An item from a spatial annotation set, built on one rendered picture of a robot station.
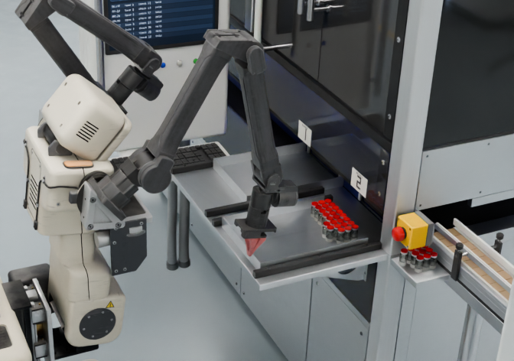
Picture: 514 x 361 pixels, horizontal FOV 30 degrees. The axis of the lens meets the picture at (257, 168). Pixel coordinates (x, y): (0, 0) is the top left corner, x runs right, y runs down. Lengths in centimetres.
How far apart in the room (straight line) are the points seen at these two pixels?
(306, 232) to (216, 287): 132
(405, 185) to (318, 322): 79
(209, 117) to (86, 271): 104
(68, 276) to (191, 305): 142
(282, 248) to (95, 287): 53
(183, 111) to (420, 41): 62
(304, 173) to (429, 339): 66
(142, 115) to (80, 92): 95
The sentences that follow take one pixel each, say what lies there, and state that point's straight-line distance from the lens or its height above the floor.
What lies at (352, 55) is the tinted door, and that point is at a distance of 275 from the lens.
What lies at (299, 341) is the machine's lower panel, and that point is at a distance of 344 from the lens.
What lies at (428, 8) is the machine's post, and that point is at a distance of 244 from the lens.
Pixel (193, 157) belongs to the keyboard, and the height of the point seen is 83.
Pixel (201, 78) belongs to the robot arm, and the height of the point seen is 148.
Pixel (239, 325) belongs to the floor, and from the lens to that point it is 388.
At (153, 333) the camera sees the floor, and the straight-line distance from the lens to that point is 383.
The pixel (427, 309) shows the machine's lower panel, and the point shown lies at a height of 65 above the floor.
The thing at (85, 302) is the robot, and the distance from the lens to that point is 265.
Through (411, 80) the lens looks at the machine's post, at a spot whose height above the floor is 142.
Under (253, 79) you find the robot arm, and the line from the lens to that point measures 235.
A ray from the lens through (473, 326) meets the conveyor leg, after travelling 277.
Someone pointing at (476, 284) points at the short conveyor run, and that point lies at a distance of 262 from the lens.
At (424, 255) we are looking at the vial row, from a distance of 269.
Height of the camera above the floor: 238
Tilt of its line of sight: 28 degrees down
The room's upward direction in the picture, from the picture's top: 3 degrees clockwise
